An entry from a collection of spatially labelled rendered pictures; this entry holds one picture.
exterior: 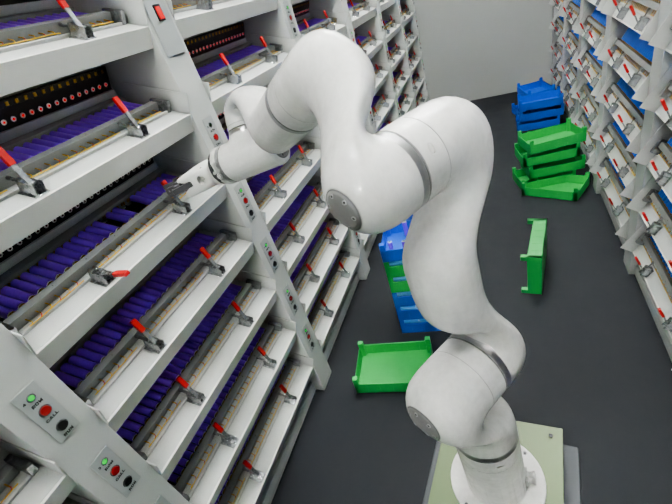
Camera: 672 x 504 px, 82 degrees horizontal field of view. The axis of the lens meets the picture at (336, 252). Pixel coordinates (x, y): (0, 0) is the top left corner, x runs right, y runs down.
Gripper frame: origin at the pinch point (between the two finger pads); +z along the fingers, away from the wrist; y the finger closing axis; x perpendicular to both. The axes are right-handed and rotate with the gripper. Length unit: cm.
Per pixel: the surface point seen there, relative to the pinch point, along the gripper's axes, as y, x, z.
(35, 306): -37.7, -2.9, 6.3
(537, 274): 74, -104, -65
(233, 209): 15.9, -15.3, 3.9
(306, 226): 54, -45, 11
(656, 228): 69, -87, -105
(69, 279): -30.2, -2.9, 6.5
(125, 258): -19.9, -6.1, 4.2
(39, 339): -42.1, -6.9, 3.3
